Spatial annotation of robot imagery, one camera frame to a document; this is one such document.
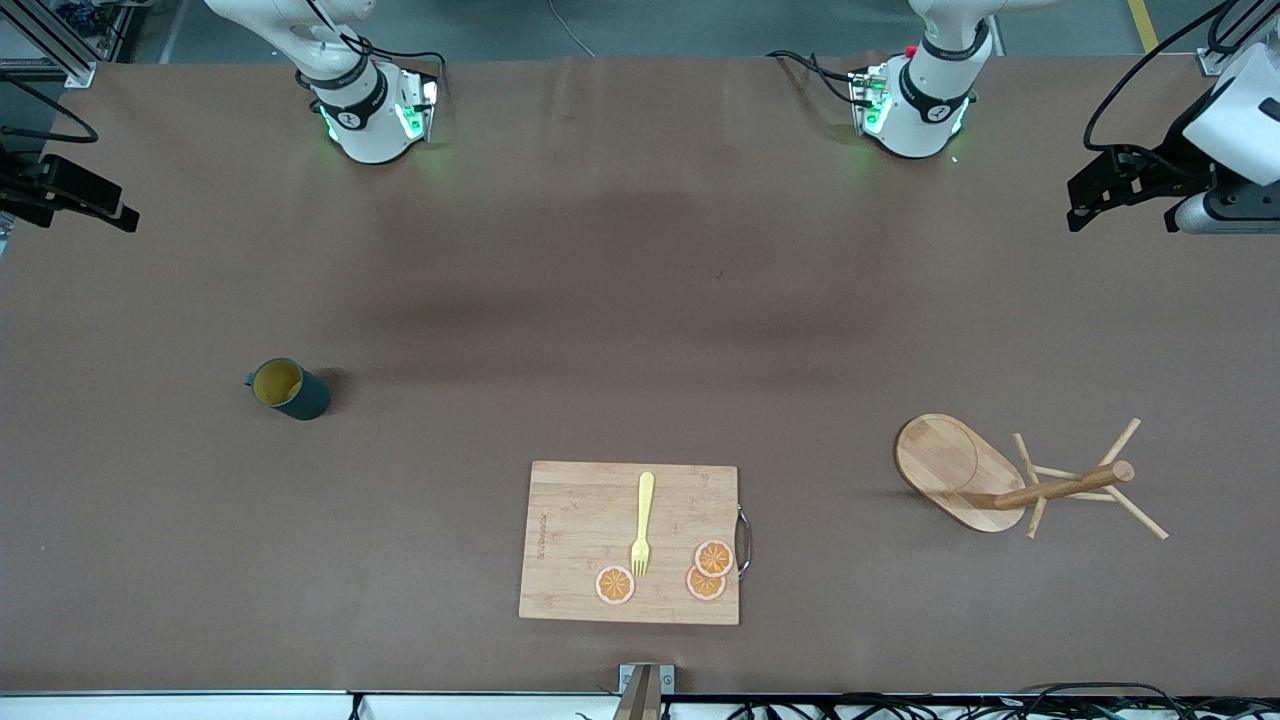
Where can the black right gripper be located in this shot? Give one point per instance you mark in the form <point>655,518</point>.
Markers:
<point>22,186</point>

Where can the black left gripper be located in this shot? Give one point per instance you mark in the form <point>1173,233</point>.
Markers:
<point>1180,160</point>

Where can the dark teal ribbed cup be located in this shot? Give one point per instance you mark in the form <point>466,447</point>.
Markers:
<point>292,390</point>

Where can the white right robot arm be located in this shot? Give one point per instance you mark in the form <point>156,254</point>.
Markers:
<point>370,130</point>

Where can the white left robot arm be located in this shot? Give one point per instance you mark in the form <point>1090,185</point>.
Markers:
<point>920,120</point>

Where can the wooden mug tree rack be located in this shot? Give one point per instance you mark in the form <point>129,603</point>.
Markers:
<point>950,470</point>

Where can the orange slice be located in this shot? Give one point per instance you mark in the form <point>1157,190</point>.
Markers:
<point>702,587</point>
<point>615,585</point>
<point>714,557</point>

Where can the yellow plastic fork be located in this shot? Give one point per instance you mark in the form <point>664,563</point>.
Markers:
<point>644,510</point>

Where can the bamboo cutting board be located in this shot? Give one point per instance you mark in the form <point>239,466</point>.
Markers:
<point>590,545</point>

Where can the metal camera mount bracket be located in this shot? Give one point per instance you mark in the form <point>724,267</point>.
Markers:
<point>645,690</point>

